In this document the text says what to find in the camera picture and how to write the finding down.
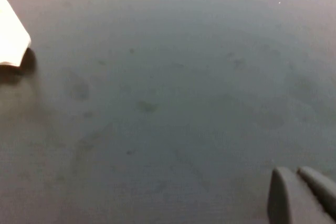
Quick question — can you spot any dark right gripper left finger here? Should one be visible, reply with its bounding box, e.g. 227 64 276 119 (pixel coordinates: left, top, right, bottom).
267 167 321 224

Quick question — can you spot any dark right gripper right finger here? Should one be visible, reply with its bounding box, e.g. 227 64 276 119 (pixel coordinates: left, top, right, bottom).
297 166 336 218

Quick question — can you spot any cream canvas pencil case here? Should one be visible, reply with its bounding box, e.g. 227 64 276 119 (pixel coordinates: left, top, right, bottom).
0 0 32 67

